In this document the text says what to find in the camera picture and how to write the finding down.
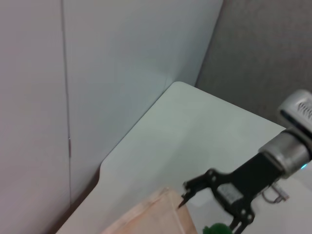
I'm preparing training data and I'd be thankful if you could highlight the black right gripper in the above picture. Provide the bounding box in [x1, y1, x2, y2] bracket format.
[178, 151, 284, 234]

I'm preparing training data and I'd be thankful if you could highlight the white handbag with green handles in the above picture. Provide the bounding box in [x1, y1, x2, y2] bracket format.
[56, 187, 231, 234]

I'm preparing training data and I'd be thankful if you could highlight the grey right arm cable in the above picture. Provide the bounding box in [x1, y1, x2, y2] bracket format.
[262, 182, 291, 203]

